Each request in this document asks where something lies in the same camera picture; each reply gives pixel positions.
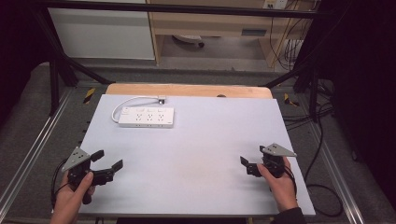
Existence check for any black metal frame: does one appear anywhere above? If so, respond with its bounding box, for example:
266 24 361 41
29 0 331 124

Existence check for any yellow black floor tape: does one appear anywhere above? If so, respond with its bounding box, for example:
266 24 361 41
82 87 96 105
283 92 301 107

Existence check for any person's right hand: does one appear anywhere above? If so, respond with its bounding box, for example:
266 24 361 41
256 156 300 214

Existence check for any white power strip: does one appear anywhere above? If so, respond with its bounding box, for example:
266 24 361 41
118 105 176 129

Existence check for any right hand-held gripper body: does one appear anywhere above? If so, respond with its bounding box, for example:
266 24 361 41
260 143 298 179

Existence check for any bundle of hanging cables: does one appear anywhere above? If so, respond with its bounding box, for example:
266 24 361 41
269 0 318 72

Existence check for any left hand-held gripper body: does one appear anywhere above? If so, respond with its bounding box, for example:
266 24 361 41
61 147 94 188

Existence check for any person's left hand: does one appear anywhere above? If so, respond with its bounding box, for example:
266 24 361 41
50 171 96 224

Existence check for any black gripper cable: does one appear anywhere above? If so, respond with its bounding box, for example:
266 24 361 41
49 158 70 210
283 165 299 202

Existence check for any aluminium floor rail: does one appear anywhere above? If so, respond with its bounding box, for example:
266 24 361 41
306 122 366 224
0 88 76 216

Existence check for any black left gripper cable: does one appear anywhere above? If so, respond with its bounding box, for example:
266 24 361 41
49 158 70 210

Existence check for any office chair base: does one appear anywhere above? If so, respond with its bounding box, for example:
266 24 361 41
172 34 206 49

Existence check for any white cabinet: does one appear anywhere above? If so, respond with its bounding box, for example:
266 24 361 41
47 0 156 61

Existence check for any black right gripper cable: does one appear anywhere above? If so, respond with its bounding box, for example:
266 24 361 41
283 165 299 202

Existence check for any wooden table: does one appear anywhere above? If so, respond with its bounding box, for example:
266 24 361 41
105 82 274 100

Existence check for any light wooden desk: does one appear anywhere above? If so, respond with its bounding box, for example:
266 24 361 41
145 0 321 69

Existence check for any black floor cable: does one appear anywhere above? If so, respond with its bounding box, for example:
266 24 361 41
281 92 345 218

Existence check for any white power strip cable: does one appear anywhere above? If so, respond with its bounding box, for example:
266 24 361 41
110 95 163 123

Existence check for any white wall socket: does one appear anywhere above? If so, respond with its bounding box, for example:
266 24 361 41
262 0 290 10

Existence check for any dark curtain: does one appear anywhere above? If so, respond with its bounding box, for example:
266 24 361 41
317 0 396 203
0 0 52 125

